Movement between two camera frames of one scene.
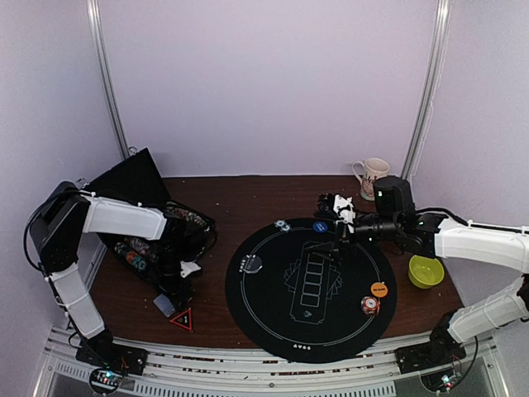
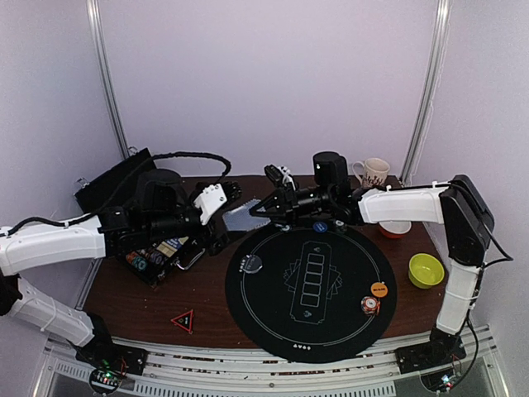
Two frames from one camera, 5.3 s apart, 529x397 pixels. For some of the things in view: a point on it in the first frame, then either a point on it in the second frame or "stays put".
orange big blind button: (378, 289) stays put
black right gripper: (341, 231) to (283, 203)
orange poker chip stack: (370, 305) stays put
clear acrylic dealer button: (250, 264) stays put
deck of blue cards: (165, 306) to (240, 218)
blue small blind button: (320, 227) stays put
